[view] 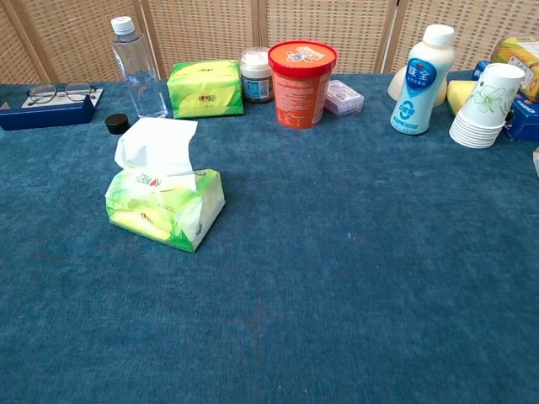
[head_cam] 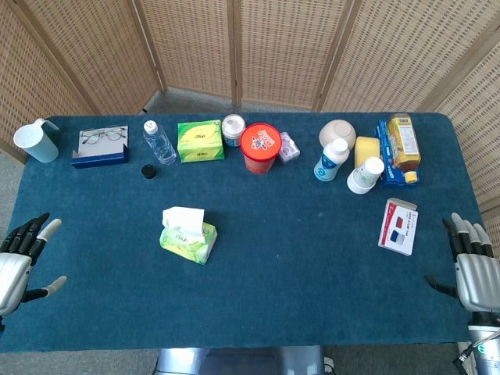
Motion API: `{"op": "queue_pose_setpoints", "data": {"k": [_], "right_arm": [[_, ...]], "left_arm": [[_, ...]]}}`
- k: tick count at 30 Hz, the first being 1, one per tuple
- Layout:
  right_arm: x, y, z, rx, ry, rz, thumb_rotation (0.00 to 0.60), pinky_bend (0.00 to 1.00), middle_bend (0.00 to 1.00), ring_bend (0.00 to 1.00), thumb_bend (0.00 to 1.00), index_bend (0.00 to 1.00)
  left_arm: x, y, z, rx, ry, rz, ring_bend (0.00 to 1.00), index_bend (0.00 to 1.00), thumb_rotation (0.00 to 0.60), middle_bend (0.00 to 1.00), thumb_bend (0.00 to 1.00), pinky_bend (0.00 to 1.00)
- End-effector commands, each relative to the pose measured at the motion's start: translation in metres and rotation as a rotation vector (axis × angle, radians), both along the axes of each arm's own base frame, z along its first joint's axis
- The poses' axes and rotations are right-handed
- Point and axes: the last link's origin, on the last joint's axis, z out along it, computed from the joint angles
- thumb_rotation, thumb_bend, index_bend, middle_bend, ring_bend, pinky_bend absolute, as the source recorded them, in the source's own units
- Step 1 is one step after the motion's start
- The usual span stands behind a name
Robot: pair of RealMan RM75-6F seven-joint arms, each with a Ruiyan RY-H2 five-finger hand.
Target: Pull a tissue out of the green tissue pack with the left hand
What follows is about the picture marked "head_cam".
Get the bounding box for white green-printed cup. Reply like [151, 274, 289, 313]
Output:
[346, 156, 386, 195]

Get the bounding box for red lidded snack tub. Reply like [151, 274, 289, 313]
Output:
[240, 123, 283, 174]

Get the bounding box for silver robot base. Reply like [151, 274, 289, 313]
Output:
[154, 345, 333, 375]

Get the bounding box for clear plastic water bottle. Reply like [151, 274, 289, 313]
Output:
[142, 120, 177, 166]

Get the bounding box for white box red blue squares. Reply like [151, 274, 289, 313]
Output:
[377, 197, 419, 257]

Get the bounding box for white round jar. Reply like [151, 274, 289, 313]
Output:
[221, 113, 247, 148]

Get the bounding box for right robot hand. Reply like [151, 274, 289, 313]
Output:
[424, 212, 500, 313]

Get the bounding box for blue table cloth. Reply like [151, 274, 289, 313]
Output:
[0, 112, 485, 354]

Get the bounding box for woven bamboo folding screen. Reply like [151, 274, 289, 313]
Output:
[0, 0, 500, 231]

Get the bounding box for beige ceramic bowl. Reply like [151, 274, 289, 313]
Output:
[318, 120, 357, 151]

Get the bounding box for light blue plastic pitcher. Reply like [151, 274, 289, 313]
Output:
[12, 118, 60, 163]

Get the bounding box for yellow-labelled tea bottle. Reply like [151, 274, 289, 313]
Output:
[387, 112, 423, 184]

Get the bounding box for yellow sponge block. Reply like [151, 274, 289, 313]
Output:
[353, 135, 382, 166]

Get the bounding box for blue and grey glasses box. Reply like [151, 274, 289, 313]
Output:
[70, 125, 130, 170]

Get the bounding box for white blue-labelled milk bottle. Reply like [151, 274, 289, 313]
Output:
[313, 137, 351, 183]

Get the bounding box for thin-framed eyeglasses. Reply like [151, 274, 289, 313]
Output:
[80, 124, 124, 145]

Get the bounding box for small purple packet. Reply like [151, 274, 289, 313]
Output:
[277, 131, 301, 163]

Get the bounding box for green tissue box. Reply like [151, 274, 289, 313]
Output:
[177, 119, 227, 164]

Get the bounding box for green soft tissue pack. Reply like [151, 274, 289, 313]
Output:
[159, 222, 218, 266]

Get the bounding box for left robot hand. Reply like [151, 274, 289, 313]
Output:
[0, 212, 68, 317]

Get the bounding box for blue snack package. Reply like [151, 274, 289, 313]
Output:
[375, 119, 422, 188]

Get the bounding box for white tissue sheet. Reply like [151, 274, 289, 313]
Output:
[162, 206, 205, 243]

